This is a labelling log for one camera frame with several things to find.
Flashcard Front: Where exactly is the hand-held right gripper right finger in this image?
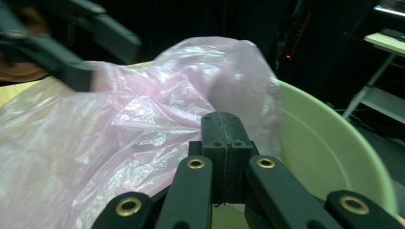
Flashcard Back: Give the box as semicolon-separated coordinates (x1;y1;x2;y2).
223;112;261;205

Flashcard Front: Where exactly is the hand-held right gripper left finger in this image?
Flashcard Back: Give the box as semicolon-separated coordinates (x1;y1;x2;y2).
187;111;226;205

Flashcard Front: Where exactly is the green plastic bin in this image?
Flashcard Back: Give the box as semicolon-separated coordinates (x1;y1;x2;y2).
211;79;399;229

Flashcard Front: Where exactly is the pink plastic bag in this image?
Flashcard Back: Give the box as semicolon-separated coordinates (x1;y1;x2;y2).
0;35;284;229

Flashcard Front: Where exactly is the black equipment with red light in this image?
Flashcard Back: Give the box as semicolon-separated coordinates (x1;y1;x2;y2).
275;6;314;82

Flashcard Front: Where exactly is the white metal stand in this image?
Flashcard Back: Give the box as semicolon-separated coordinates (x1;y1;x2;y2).
342;28;405;126

